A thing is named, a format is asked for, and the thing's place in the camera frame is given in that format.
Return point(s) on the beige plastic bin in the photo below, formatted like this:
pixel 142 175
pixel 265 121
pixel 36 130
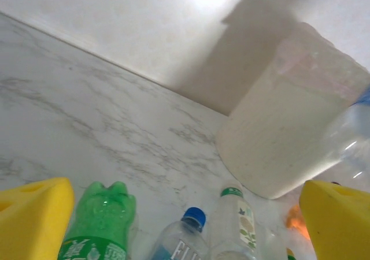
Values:
pixel 283 133

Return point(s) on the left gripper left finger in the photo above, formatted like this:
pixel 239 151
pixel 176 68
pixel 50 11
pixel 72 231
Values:
pixel 29 228

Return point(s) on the clear bottle white green label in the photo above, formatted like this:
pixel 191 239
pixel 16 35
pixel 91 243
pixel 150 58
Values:
pixel 231 213

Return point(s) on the orange plush toy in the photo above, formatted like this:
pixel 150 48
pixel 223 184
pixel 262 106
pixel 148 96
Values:
pixel 296 221

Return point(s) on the clear Fiji bottle blue cap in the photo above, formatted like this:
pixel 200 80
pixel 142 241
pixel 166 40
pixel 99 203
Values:
pixel 179 242

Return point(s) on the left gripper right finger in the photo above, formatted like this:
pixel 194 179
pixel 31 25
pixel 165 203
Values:
pixel 341 228

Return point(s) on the green plastic Sprite bottle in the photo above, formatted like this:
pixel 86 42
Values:
pixel 98 219
pixel 290 255

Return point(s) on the large clear plastic bottle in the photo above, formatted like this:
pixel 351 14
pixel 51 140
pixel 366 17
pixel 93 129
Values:
pixel 355 144

